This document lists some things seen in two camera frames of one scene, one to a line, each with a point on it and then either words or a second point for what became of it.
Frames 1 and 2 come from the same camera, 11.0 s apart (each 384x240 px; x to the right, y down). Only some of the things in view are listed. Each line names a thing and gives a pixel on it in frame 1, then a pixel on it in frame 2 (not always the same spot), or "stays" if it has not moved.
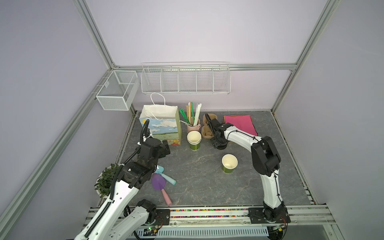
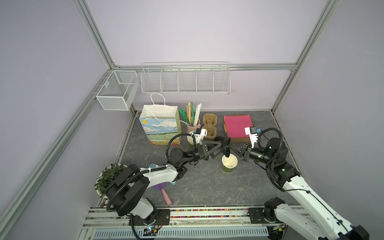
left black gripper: (162, 152) to (204, 147)
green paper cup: (229, 162) stays
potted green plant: (104, 181) stays
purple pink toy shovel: (158, 182) stays
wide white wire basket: (188, 78) stays
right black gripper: (214, 142) to (245, 157)
